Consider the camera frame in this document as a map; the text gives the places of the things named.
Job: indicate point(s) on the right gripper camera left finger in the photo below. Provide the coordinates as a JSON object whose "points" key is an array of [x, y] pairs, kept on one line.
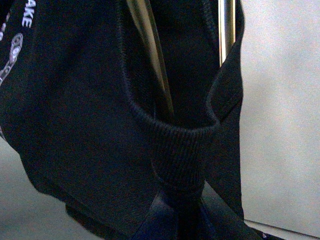
{"points": [[161, 222]]}

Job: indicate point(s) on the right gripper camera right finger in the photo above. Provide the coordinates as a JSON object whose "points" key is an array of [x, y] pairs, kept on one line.
{"points": [[221, 221]]}

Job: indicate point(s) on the black printed t-shirt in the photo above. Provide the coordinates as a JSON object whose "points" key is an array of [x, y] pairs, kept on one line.
{"points": [[78, 103]]}

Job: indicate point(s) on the shiny metal hanger pole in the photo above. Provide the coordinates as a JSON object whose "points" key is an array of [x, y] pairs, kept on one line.
{"points": [[226, 28]]}

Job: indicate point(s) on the brass-coloured hanger rod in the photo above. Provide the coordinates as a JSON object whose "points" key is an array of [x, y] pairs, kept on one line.
{"points": [[143, 17]]}

